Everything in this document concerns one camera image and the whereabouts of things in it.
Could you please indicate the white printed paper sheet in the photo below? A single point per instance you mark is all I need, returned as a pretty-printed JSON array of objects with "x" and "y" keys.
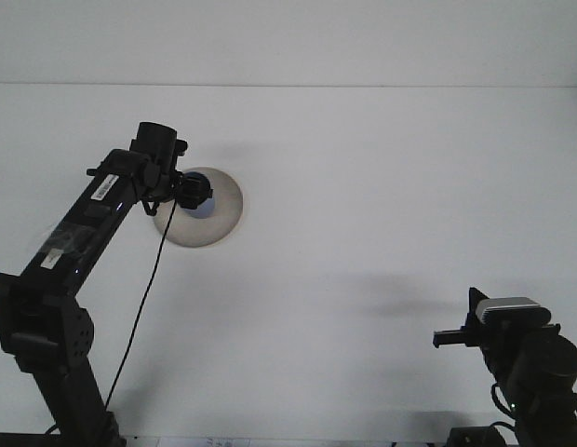
[{"x": 214, "y": 442}]

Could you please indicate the pale blue cup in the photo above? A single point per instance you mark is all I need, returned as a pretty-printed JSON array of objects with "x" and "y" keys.
[{"x": 202, "y": 213}]

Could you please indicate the pale round plate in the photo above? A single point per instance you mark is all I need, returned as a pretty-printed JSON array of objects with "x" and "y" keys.
[{"x": 223, "y": 219}]

